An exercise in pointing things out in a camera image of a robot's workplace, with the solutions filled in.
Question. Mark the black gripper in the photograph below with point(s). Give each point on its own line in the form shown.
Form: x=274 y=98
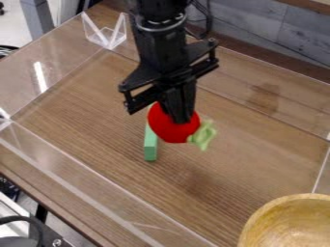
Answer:
x=170 y=67

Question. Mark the red plush fruit green stem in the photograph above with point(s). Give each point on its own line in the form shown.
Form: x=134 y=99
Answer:
x=196 y=132

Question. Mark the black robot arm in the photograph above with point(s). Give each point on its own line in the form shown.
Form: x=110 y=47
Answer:
x=160 y=11

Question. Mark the green rectangular block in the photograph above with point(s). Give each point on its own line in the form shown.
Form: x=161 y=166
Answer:
x=150 y=144

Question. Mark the wooden bowl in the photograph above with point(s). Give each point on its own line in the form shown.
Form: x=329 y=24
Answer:
x=292 y=221

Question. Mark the black equipment with screw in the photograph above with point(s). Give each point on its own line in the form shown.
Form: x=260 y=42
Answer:
x=53 y=239

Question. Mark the clear acrylic corner bracket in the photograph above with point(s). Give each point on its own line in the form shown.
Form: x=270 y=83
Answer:
x=106 y=37

